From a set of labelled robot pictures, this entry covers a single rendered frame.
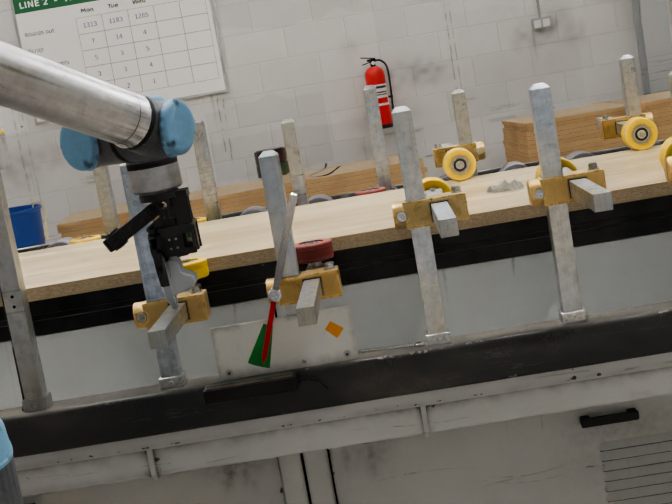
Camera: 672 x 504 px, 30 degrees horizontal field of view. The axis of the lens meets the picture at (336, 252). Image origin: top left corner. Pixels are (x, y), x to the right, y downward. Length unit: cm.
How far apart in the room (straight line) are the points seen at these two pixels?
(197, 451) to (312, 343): 31
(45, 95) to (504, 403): 105
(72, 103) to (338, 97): 760
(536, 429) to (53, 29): 727
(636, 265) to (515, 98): 709
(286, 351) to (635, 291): 72
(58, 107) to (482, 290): 103
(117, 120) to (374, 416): 79
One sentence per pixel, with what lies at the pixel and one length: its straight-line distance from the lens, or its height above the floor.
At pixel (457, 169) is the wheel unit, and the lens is 312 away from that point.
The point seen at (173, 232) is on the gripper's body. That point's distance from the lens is 220.
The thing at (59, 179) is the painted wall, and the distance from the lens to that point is 954.
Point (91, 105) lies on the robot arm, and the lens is 189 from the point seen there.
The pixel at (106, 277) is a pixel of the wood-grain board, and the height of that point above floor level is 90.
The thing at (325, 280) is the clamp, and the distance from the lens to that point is 228.
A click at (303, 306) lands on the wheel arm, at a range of 203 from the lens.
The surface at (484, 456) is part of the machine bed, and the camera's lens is 264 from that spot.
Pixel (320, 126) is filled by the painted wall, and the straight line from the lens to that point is 942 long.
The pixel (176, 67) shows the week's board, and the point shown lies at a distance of 939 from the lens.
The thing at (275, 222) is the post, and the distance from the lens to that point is 228.
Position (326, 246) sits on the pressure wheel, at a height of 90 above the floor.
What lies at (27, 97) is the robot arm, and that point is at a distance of 182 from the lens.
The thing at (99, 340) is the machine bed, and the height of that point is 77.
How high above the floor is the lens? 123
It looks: 8 degrees down
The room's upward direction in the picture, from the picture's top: 10 degrees counter-clockwise
